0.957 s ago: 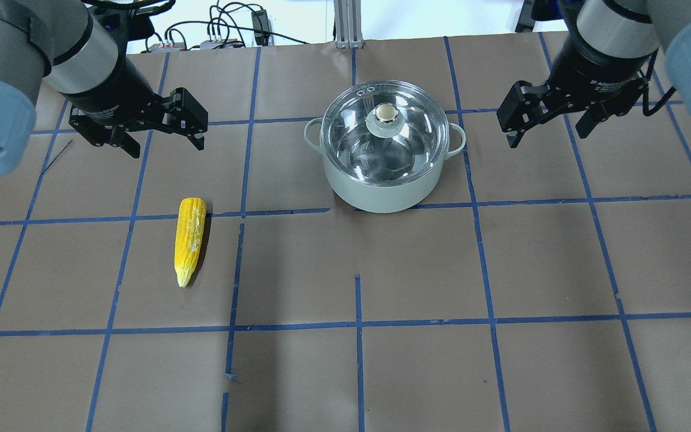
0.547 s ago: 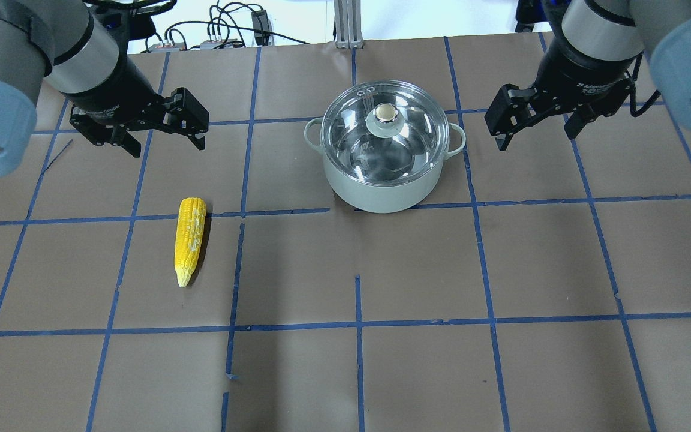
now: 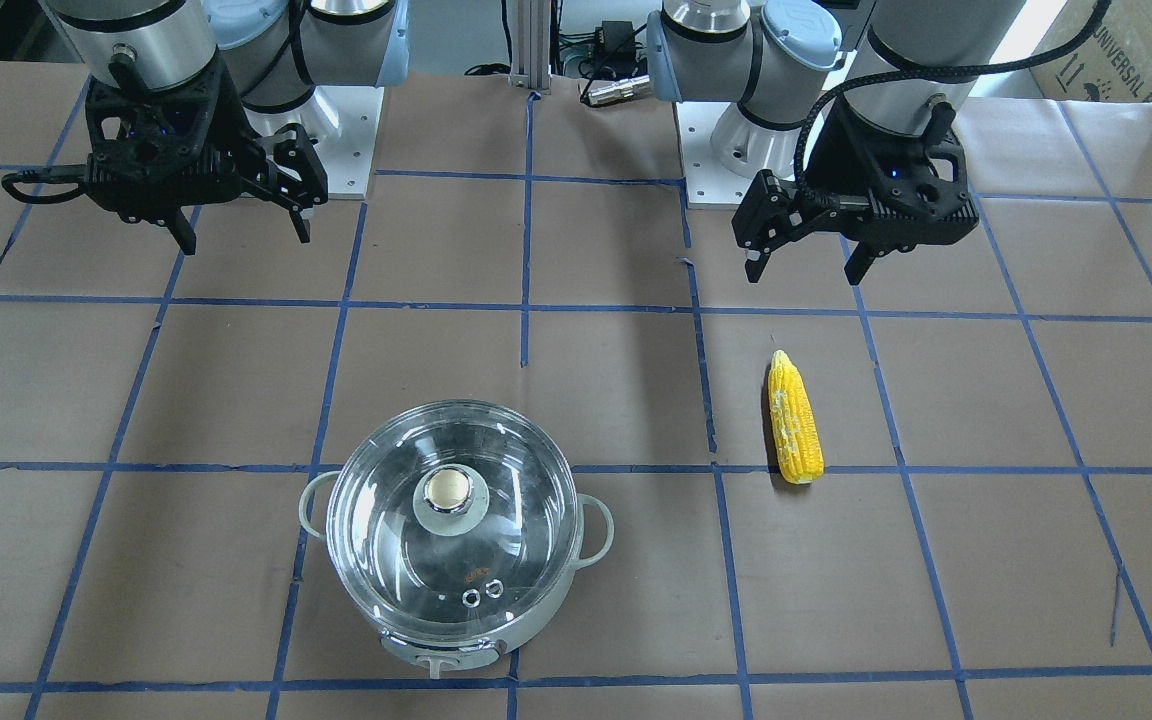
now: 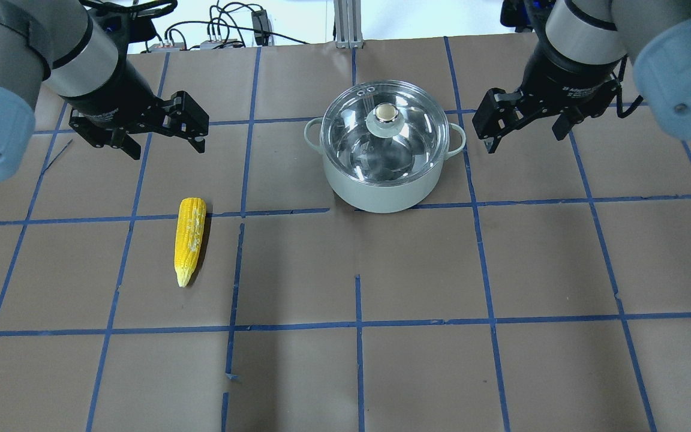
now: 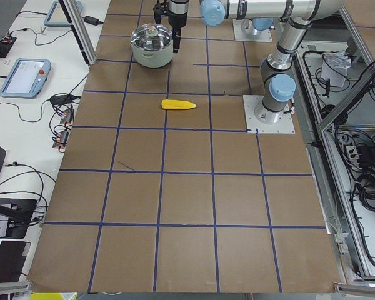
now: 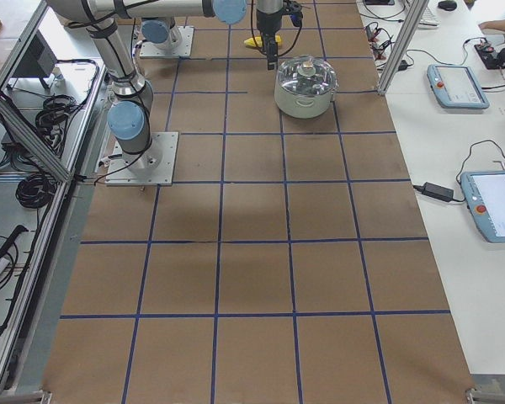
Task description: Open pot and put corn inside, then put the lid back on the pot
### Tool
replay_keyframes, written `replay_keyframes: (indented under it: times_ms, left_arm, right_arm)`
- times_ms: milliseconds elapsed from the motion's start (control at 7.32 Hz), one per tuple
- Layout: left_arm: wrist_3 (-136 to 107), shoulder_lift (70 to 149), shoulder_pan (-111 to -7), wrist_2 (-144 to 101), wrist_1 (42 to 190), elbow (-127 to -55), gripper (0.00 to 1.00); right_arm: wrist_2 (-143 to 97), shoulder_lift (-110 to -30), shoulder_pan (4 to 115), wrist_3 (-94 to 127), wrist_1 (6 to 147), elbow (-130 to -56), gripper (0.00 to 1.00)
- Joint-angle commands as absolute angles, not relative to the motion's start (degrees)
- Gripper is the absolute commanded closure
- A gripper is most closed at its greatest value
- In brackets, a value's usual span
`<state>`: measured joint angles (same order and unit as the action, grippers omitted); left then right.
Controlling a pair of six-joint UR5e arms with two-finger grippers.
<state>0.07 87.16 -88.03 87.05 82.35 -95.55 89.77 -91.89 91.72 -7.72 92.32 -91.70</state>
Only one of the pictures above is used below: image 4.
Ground glass pot lid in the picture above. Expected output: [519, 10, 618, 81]
[318, 80, 457, 187]

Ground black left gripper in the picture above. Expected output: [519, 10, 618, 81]
[69, 60, 209, 160]

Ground aluminium frame post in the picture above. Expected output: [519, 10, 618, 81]
[334, 0, 364, 49]

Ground pale green cooking pot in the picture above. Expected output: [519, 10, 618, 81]
[304, 80, 467, 214]

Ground black power adapter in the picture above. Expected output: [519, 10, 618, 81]
[251, 9, 272, 46]

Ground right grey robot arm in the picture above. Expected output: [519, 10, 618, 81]
[472, 1, 691, 153]

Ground yellow corn cob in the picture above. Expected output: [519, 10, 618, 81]
[173, 197, 208, 288]

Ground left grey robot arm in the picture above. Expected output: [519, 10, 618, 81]
[0, 1, 209, 182]

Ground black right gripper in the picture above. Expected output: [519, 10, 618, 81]
[472, 46, 619, 155]

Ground black cables behind table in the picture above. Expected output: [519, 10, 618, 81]
[142, 0, 310, 53]

